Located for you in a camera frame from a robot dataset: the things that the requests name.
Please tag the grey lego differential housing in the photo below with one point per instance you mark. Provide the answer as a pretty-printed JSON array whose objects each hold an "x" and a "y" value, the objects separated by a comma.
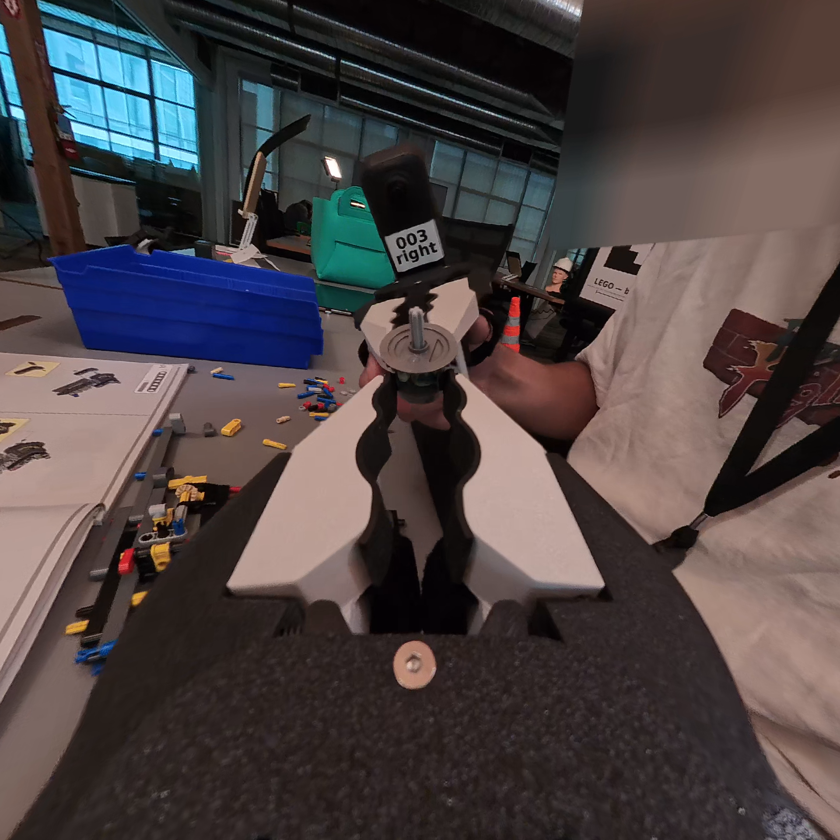
[{"x": 397, "y": 354}]

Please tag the person's right hand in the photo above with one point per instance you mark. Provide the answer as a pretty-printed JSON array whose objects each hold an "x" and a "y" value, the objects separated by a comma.
[{"x": 426, "y": 410}]

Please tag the yellow lego connector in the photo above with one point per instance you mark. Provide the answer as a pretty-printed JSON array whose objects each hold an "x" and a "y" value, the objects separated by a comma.
[{"x": 230, "y": 427}]

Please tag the black mesh office chair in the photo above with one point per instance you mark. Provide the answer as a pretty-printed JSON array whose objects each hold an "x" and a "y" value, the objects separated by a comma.
[{"x": 479, "y": 249}]

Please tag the lit light panel on stand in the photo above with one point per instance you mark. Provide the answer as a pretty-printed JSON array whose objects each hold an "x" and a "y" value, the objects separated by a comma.
[{"x": 333, "y": 167}]

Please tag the silver air duct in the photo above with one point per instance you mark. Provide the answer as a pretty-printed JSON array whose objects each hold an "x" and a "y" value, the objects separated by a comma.
[{"x": 512, "y": 16}]

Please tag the window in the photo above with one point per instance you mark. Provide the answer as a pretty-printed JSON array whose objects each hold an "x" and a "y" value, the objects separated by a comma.
[
  {"x": 492, "y": 184},
  {"x": 118, "y": 98}
]

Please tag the lego instruction booklet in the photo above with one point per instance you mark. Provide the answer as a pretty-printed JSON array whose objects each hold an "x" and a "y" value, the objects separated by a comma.
[{"x": 65, "y": 446}]

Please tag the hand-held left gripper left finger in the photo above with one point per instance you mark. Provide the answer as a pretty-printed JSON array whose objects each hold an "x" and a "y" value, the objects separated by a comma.
[{"x": 302, "y": 525}]

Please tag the framed black white marker sign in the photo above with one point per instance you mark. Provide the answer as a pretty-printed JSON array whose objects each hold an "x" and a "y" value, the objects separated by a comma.
[{"x": 617, "y": 275}]

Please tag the wooden post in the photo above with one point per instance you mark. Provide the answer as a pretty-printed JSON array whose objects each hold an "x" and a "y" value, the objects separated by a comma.
[{"x": 46, "y": 131}]

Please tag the lego chassis assembly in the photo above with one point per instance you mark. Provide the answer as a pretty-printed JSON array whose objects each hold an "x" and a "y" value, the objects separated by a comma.
[{"x": 144, "y": 544}]

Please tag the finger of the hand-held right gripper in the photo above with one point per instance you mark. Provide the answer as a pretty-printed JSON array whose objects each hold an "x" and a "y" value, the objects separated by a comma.
[
  {"x": 377, "y": 328},
  {"x": 456, "y": 302}
]

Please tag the pile of small lego pins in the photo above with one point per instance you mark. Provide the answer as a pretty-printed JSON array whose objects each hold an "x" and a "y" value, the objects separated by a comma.
[{"x": 321, "y": 397}]

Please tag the grey lego axle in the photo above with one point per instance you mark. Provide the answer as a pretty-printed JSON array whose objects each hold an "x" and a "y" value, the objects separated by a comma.
[{"x": 417, "y": 325}]

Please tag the person's white printed shirt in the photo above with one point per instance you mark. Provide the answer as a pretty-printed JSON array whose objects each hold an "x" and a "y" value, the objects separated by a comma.
[{"x": 722, "y": 590}]

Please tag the blue plastic bin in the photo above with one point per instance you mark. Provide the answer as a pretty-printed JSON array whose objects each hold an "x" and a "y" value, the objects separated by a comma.
[{"x": 190, "y": 308}]

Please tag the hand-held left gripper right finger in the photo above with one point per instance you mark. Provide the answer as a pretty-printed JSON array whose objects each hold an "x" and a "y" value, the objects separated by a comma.
[{"x": 531, "y": 525}]

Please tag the teal felt bag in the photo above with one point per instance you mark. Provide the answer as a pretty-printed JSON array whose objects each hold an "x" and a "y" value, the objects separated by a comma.
[{"x": 348, "y": 249}]

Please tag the orange traffic cone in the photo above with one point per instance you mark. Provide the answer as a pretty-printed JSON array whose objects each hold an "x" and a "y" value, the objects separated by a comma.
[{"x": 512, "y": 321}]

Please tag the mannequin with white helmet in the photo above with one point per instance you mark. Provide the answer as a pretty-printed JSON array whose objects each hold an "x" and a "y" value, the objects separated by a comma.
[{"x": 561, "y": 272}]

